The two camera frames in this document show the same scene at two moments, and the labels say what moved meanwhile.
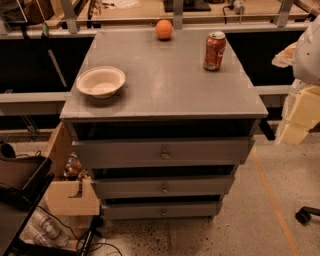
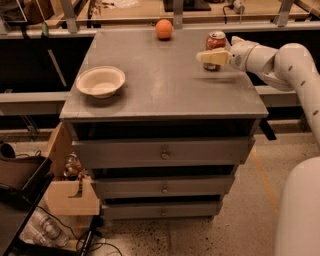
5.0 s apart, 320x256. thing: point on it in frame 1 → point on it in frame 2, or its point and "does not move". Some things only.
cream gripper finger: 286,58 → 236,40
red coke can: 215,47 does not move
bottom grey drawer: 161,210 does not move
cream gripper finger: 301,113 → 219,58
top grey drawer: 161,152 does not move
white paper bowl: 100,81 does not move
